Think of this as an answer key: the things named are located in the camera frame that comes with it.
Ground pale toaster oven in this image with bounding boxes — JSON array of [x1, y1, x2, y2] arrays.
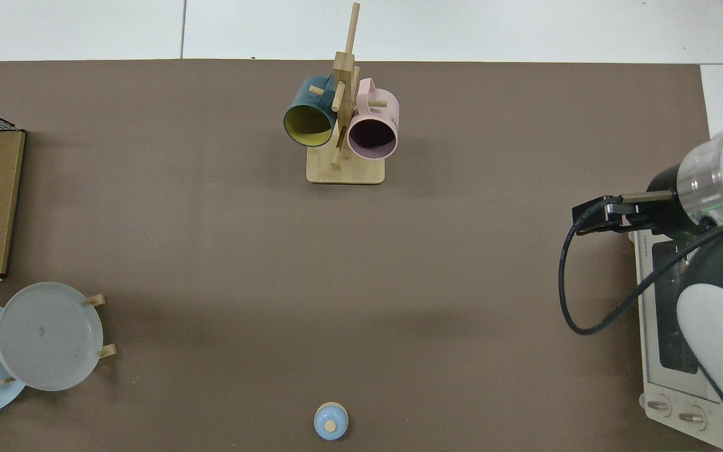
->
[[635, 229, 723, 451]]

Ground pink mug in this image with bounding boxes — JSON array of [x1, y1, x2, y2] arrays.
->
[[346, 78, 400, 161]]

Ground wooden cup stand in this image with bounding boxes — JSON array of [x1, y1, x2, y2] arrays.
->
[[306, 2, 386, 185]]

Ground brown table cloth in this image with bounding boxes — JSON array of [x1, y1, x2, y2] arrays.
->
[[0, 60, 720, 452]]

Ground teal mug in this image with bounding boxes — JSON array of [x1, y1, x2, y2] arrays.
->
[[283, 75, 339, 148]]

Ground small blue round bell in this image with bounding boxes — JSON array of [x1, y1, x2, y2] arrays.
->
[[313, 402, 350, 441]]

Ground wooden plate rack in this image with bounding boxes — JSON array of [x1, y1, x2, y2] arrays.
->
[[0, 294, 117, 385]]

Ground grey plate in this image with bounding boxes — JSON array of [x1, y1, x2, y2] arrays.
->
[[0, 282, 104, 392]]

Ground black arm wrist cable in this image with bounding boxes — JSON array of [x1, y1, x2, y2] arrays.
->
[[558, 190, 723, 452]]

